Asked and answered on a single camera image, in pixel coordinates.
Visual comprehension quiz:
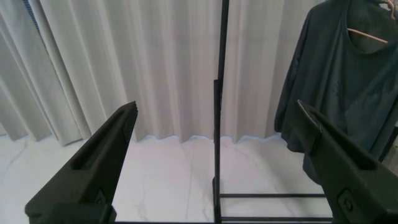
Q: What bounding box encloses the dark grey garment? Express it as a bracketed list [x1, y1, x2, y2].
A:
[274, 0, 398, 185]

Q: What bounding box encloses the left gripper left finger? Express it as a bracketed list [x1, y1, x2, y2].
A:
[24, 101, 139, 223]

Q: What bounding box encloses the black clothes rack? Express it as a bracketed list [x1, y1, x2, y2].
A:
[211, 0, 398, 223]

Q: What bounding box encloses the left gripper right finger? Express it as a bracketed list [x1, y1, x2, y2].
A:
[292, 99, 398, 223]

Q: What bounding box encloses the white curtain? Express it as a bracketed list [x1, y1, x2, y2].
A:
[0, 0, 326, 146]

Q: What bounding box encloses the pink clothes hanger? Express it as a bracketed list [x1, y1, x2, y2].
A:
[346, 0, 397, 44]

